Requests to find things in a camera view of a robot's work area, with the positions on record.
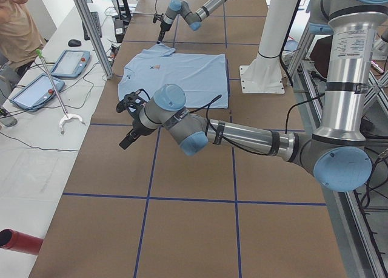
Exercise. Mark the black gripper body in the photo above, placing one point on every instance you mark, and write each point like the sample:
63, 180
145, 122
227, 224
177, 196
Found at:
163, 27
137, 127

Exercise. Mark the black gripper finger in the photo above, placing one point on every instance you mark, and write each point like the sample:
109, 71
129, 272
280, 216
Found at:
161, 36
130, 138

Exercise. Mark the light blue t-shirt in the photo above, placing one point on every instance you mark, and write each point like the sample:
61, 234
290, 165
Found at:
202, 77

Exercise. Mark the black power adapter box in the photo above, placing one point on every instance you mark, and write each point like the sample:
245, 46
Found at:
119, 30

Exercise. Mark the black computer mouse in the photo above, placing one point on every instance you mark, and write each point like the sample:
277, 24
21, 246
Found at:
74, 43

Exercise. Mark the far blue teach pendant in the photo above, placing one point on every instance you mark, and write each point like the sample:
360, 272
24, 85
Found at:
70, 64

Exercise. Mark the blue teach pendant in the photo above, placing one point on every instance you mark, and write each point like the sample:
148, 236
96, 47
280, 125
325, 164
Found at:
70, 64
34, 95

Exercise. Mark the near blue teach pendant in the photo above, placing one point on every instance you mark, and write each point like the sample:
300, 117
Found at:
34, 95

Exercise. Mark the reacher grabber stick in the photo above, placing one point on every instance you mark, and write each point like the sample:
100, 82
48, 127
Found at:
67, 116

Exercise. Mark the person in beige shirt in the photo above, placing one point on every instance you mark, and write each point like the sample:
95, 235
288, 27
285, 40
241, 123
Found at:
20, 37

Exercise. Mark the red cylinder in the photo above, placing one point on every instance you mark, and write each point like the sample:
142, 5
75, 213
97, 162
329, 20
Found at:
20, 242

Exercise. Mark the aluminium frame post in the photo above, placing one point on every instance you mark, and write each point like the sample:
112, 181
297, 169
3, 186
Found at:
84, 12

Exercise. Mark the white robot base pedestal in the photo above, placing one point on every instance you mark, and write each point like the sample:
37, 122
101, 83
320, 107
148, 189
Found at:
264, 74

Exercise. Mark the aluminium frame cage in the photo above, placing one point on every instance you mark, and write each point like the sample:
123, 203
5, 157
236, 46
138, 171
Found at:
334, 154

